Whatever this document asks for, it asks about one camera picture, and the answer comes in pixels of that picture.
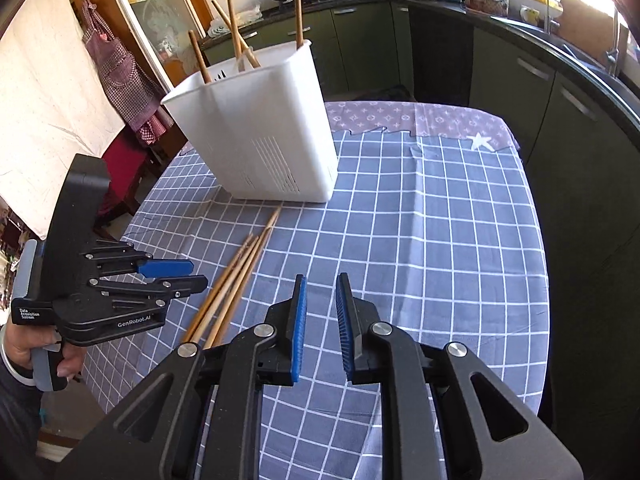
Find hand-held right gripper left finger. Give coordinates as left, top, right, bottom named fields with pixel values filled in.
left=55, top=274, right=308, bottom=480

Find person's left hand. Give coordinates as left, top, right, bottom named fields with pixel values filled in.
left=0, top=324, right=87, bottom=386

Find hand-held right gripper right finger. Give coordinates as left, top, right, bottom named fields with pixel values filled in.
left=335, top=272, right=586, bottom=480

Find black kitchen countertop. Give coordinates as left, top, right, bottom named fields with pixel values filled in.
left=200, top=0, right=640, bottom=131

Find green lower kitchen cabinets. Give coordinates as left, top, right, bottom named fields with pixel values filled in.
left=200, top=0, right=640, bottom=461

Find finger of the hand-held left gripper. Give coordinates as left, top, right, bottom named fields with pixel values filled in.
left=88, top=274, right=210, bottom=312
left=82, top=241, right=195, bottom=281

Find white plastic bags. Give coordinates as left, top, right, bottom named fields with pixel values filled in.
left=207, top=5, right=263, bottom=38

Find pile of wooden chopsticks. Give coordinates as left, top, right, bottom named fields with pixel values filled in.
left=181, top=206, right=282, bottom=350

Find white curtain sheet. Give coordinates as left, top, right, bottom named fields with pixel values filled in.
left=0, top=0, right=126, bottom=241

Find wooden cutting board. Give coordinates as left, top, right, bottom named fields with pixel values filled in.
left=555, top=0, right=631, bottom=43

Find purple checked apron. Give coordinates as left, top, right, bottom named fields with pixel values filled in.
left=80, top=0, right=176, bottom=146

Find white plastic utensil holder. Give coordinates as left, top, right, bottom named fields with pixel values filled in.
left=161, top=39, right=339, bottom=204

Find red wooden chair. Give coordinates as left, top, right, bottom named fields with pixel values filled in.
left=92, top=130, right=173, bottom=233

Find steel kitchen sink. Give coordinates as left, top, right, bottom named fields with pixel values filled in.
left=545, top=30, right=640, bottom=91

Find blue checked tablecloth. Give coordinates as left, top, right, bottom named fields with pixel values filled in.
left=80, top=127, right=548, bottom=480

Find straight steel faucet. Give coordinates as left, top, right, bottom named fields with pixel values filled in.
left=602, top=5, right=623, bottom=78

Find curved steel faucet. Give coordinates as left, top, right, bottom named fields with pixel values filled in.
left=522, top=0, right=553, bottom=33

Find purple patterned tablecloth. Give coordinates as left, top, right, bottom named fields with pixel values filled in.
left=180, top=101, right=521, bottom=153

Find glass sliding door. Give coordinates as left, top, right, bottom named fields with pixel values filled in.
left=97, top=0, right=216, bottom=91

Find person's left forearm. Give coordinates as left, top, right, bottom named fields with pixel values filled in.
left=0, top=350, right=66, bottom=441

